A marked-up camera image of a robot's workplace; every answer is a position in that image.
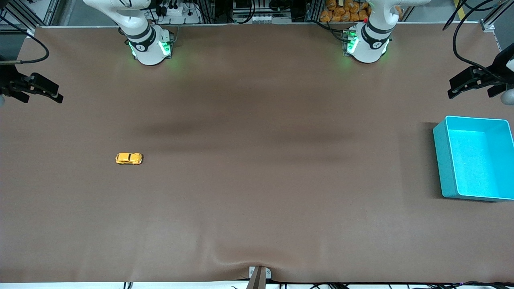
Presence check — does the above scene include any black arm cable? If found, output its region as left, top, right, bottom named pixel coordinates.
left=442, top=0, right=514, bottom=81
left=0, top=10, right=50, bottom=65

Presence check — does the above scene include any teal plastic storage box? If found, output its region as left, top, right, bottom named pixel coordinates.
left=432, top=116, right=514, bottom=202

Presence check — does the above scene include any pile of orange packets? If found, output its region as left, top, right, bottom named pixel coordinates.
left=320, top=0, right=403, bottom=23

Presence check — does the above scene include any white power strip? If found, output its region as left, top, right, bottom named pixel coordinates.
left=155, top=0, right=202, bottom=24

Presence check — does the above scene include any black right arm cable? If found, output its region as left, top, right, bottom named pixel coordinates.
left=0, top=10, right=50, bottom=65

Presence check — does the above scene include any brown camera post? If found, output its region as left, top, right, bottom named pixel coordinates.
left=246, top=268, right=267, bottom=289

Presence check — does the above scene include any yellow beetle toy car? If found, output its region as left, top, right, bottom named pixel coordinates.
left=115, top=153, right=143, bottom=165

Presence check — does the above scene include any aluminium frame profile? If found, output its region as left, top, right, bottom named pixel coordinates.
left=0, top=0, right=61, bottom=28
left=480, top=0, right=514, bottom=33

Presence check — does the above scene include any grey electronics unit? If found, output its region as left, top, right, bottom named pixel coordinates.
left=232, top=0, right=293, bottom=24

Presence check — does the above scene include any brown table mat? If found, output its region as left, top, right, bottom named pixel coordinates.
left=0, top=23, right=514, bottom=283

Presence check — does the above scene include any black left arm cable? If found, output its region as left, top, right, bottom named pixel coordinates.
left=442, top=0, right=514, bottom=81

